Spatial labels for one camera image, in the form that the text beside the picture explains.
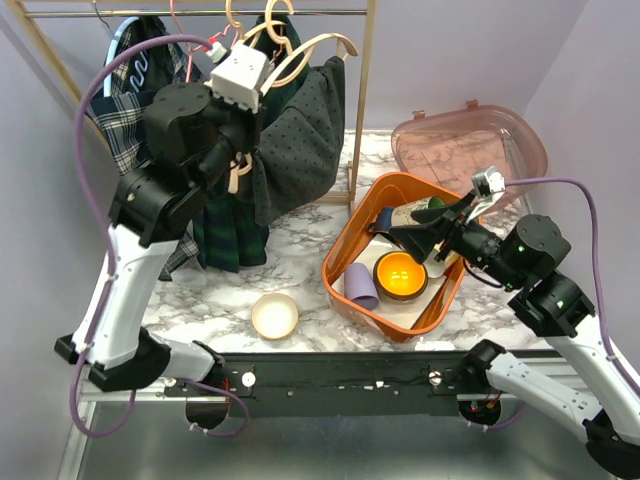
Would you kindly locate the orange plastic bin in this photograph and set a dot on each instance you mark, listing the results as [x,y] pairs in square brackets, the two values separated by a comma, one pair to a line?
[389,190]

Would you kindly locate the pale yellow cup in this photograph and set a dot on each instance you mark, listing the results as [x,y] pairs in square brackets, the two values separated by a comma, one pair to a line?
[436,268]

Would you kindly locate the wooden clothes rack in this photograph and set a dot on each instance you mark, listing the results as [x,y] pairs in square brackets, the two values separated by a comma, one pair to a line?
[27,20]

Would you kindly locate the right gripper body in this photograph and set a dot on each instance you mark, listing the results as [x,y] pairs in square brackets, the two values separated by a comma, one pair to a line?
[475,244]

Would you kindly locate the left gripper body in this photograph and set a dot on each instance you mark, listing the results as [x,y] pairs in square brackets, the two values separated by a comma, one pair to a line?
[241,129]

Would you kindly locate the yellow bowl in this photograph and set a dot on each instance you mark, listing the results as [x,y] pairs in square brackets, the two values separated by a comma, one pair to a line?
[397,276]

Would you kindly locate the lavender cup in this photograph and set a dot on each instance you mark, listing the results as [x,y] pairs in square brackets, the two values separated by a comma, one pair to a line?
[359,286]

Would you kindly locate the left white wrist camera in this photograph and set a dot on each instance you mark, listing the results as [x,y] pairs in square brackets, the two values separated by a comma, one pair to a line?
[238,78]

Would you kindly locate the white bowl on table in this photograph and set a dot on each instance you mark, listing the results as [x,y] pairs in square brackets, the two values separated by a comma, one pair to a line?
[275,316]

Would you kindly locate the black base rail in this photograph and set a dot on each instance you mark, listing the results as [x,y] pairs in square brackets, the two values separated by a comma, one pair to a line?
[350,384]

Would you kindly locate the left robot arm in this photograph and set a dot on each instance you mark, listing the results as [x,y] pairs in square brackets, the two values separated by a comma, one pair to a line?
[195,137]

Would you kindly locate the dark grey dotted skirt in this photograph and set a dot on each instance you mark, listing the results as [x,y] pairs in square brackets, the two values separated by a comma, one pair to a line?
[298,156]

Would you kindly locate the dark blue mug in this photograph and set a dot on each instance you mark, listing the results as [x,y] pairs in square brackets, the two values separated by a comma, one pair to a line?
[382,224]

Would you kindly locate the wooden hanger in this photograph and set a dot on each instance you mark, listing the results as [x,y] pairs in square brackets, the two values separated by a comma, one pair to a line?
[343,45]
[280,39]

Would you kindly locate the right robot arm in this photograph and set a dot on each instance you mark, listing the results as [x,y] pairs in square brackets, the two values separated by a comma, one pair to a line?
[550,304]

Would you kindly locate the navy beige plaid skirt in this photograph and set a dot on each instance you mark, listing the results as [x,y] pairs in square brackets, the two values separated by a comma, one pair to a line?
[118,106]

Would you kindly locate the floral green-inside mug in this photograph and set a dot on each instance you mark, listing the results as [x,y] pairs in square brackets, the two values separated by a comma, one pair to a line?
[402,215]

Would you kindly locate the green plaid skirt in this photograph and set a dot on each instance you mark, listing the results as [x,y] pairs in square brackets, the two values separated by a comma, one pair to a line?
[225,232]

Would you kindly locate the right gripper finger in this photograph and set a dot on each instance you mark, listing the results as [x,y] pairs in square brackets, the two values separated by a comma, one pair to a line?
[450,211]
[418,240]

